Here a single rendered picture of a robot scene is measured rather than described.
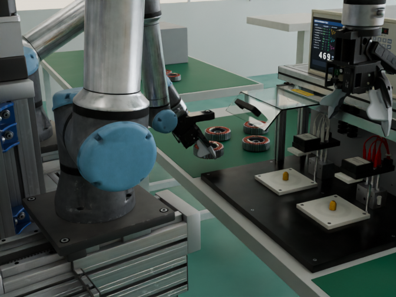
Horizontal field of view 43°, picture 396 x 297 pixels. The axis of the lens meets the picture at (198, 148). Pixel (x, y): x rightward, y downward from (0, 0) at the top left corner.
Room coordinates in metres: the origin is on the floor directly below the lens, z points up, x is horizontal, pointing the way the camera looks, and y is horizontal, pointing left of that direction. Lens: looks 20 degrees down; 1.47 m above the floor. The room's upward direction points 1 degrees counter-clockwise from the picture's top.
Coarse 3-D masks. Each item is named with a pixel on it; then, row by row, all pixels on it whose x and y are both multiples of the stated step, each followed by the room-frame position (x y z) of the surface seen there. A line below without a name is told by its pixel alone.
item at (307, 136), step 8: (296, 136) 1.59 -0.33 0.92; (304, 136) 1.58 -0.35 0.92; (312, 136) 1.58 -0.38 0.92; (296, 144) 1.57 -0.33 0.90; (304, 144) 1.54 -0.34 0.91; (312, 144) 1.55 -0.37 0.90; (320, 144) 1.57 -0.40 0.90; (328, 144) 1.58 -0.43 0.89; (336, 144) 1.59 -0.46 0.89; (296, 152) 1.54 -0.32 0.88; (304, 152) 1.54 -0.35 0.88
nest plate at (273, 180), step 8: (256, 176) 1.58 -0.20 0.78; (264, 176) 1.57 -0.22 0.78; (272, 176) 1.57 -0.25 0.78; (280, 176) 1.57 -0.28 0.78; (296, 176) 1.57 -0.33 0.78; (304, 176) 1.57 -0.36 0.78; (264, 184) 1.53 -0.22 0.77; (272, 184) 1.51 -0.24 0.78; (280, 184) 1.51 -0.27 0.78; (288, 184) 1.50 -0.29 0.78; (296, 184) 1.50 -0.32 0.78; (304, 184) 1.50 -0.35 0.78; (312, 184) 1.50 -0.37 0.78; (280, 192) 1.45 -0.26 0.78; (288, 192) 1.46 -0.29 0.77
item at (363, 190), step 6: (360, 186) 1.40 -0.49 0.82; (366, 186) 1.39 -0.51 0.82; (360, 192) 1.40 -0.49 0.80; (366, 192) 1.38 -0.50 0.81; (372, 192) 1.35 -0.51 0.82; (378, 192) 1.35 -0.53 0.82; (384, 192) 1.36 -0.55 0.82; (360, 198) 1.40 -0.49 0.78; (366, 198) 1.37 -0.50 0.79; (372, 198) 1.35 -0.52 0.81; (384, 198) 1.36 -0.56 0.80; (366, 204) 1.37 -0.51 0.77; (372, 204) 1.35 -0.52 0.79; (384, 204) 1.36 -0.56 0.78
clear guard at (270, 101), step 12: (240, 96) 1.61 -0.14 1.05; (252, 96) 1.56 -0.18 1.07; (264, 96) 1.56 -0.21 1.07; (276, 96) 1.56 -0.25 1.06; (288, 96) 1.56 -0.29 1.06; (300, 96) 1.56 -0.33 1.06; (312, 96) 1.55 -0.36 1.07; (324, 96) 1.55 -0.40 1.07; (228, 108) 1.60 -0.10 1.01; (240, 108) 1.55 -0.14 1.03; (264, 108) 1.47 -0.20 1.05; (276, 108) 1.43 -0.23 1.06; (288, 108) 1.42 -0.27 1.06; (252, 120) 1.46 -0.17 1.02; (264, 120) 1.43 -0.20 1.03
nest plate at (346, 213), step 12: (300, 204) 1.36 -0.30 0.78; (312, 204) 1.36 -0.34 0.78; (324, 204) 1.36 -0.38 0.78; (336, 204) 1.36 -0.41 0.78; (348, 204) 1.36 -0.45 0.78; (312, 216) 1.29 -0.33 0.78; (324, 216) 1.28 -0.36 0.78; (336, 216) 1.28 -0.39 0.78; (348, 216) 1.28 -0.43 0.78; (360, 216) 1.28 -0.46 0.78
